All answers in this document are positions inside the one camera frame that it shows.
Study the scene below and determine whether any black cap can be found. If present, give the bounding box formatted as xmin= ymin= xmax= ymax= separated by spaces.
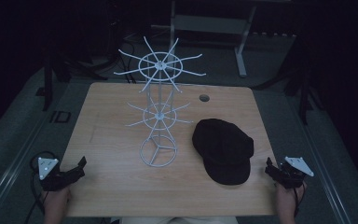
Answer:
xmin=191 ymin=118 xmax=255 ymax=186

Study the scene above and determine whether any black stand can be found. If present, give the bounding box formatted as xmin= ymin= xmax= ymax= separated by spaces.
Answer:
xmin=35 ymin=46 xmax=108 ymax=112
xmin=255 ymin=40 xmax=324 ymax=126

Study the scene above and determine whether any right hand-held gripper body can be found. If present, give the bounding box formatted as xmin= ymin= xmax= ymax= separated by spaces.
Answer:
xmin=269 ymin=156 xmax=315 ymax=189

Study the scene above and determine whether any white wire rack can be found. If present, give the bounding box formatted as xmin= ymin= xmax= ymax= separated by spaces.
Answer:
xmin=113 ymin=35 xmax=207 ymax=168

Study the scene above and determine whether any wooden table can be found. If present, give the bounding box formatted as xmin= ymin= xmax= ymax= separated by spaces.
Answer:
xmin=60 ymin=81 xmax=278 ymax=217

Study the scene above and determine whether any person's right hand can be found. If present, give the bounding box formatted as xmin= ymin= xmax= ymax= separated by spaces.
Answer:
xmin=275 ymin=181 xmax=308 ymax=224

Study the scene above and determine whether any person's left hand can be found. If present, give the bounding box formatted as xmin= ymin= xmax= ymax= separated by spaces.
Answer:
xmin=42 ymin=184 xmax=72 ymax=224

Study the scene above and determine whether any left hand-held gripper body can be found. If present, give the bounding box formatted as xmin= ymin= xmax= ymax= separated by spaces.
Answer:
xmin=36 ymin=157 xmax=86 ymax=192

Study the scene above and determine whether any white metal desk frame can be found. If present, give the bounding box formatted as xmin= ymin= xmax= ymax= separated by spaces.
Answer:
xmin=150 ymin=0 xmax=293 ymax=78

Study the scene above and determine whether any black cable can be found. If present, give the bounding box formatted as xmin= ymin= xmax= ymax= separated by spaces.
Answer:
xmin=23 ymin=150 xmax=58 ymax=224
xmin=292 ymin=185 xmax=306 ymax=218

